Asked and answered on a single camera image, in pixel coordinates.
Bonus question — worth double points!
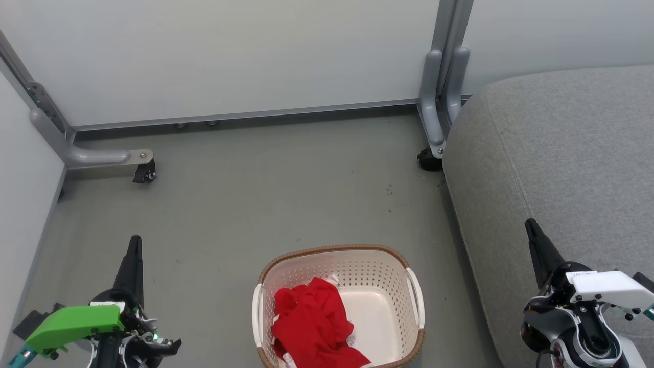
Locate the red shorts with white trim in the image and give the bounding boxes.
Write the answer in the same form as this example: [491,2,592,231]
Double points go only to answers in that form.
[271,277,354,349]

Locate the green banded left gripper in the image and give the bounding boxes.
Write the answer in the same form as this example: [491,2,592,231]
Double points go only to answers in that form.
[26,235,154,354]

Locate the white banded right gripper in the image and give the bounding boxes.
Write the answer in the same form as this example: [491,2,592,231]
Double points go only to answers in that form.
[525,219,654,311]

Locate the long grey partition foot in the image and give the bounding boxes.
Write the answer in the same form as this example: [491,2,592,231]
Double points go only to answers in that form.
[30,109,154,170]

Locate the grey fabric sofa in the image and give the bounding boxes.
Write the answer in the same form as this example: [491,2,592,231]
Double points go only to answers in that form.
[442,64,654,368]

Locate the white perforated laundry basket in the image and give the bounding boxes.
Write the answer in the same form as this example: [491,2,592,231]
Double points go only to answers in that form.
[251,244,426,368]

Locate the grey upright partition post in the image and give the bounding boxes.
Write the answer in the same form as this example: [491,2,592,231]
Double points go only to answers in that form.
[431,0,474,98]

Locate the grey slanted partition post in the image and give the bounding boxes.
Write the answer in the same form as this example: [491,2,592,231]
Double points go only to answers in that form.
[0,30,76,145]

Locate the grey partition foot with bolt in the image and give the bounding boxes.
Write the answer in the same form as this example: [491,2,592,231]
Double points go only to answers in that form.
[418,49,446,159]

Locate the black caster wheel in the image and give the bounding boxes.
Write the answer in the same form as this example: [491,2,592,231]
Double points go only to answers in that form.
[132,159,157,184]
[417,148,444,172]

